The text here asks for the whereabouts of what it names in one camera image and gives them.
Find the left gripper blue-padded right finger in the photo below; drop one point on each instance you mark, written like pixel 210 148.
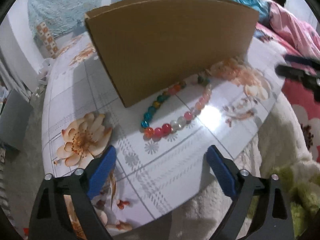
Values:
pixel 272 218

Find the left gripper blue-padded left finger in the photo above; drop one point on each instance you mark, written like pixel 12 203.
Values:
pixel 49 217

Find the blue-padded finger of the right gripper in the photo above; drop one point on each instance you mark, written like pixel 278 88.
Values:
pixel 307 61
pixel 307 79

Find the light pink quilt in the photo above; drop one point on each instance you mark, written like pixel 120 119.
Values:
pixel 301 35

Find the pink floral blanket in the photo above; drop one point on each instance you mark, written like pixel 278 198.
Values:
pixel 301 99

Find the grey storage bin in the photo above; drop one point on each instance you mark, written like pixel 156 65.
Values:
pixel 14 120

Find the floral patterned board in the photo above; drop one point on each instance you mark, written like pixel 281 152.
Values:
pixel 160 142

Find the brown cardboard box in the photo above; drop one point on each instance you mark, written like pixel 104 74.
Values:
pixel 148 45

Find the teal floral hanging cloth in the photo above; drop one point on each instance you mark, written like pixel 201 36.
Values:
pixel 60 16

